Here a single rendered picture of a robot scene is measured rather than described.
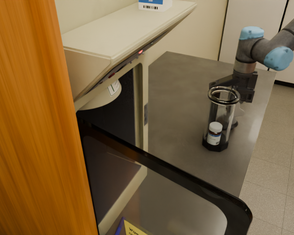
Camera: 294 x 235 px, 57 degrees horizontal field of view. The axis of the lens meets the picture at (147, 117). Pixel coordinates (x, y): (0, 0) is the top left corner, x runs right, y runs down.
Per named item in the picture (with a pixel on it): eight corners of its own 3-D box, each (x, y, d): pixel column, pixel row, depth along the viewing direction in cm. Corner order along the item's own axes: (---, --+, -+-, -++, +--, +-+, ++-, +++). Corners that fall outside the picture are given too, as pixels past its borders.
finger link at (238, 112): (242, 126, 105) (247, 102, 103) (227, 124, 107) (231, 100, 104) (241, 123, 108) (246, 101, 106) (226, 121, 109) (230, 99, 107)
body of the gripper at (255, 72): (251, 105, 103) (259, 76, 96) (227, 102, 105) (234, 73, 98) (249, 94, 109) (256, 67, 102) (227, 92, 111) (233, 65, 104)
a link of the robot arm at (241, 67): (235, 62, 95) (234, 53, 102) (233, 74, 98) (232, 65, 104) (258, 64, 94) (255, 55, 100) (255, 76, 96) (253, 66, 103)
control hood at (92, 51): (54, 104, 43) (40, 42, 37) (149, 40, 66) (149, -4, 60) (115, 124, 39) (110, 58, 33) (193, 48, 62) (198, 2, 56)
